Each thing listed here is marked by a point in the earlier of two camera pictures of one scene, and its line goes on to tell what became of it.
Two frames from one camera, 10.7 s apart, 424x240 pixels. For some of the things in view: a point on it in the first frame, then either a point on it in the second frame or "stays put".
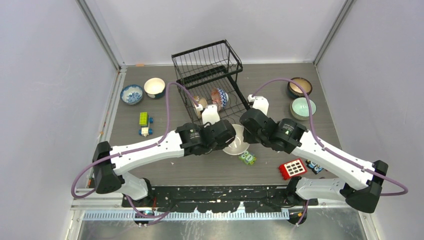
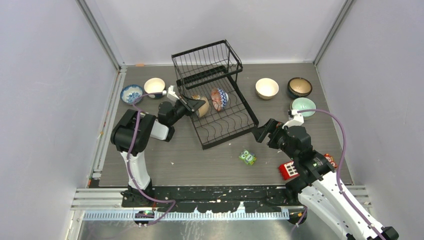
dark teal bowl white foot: [154, 87] stays put
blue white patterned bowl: [131, 94] stays put
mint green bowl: [300, 109] stays put
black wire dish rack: [207, 75] stays put
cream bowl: [238, 146] → [266, 88]
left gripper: [219, 146] → [193, 104]
